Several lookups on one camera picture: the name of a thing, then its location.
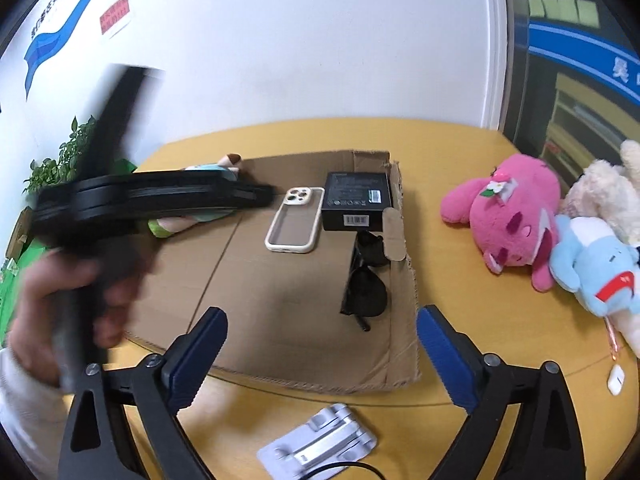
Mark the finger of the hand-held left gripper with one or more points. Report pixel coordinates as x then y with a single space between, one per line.
190 180
210 200

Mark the white phone case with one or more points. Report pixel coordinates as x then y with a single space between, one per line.
295 225

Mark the cardboard box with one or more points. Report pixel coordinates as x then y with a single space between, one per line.
280 310

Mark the red wall sign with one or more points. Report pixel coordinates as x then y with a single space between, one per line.
115 12

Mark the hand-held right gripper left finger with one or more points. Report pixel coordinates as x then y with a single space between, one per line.
197 355

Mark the wooden desktop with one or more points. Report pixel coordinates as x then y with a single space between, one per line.
450 150

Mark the blue elephant plush toy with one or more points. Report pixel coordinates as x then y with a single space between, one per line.
595 265

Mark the pink bear plush toy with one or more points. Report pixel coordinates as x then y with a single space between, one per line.
520 210

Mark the blue band glass sticker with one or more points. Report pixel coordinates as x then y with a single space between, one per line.
575 45

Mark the pink pig plush toy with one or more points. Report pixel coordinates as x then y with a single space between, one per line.
170 225

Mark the black sunglasses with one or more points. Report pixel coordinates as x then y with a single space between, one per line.
365 290

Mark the silver phone stand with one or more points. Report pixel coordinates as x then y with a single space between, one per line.
320 440

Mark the white rabbit plush toy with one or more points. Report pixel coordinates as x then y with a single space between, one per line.
605 185

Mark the person's left forearm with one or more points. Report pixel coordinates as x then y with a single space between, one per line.
25 410

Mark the person's left hand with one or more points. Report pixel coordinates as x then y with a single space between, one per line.
40 310

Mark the blue wave wall decal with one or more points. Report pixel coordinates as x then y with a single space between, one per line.
45 45

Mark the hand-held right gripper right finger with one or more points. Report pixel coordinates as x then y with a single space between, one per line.
445 355

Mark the black product box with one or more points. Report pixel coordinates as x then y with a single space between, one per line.
355 192

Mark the green potted plant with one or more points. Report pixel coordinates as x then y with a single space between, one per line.
70 155

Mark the yellow sticky note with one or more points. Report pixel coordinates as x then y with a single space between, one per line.
561 8
587 11
537 6

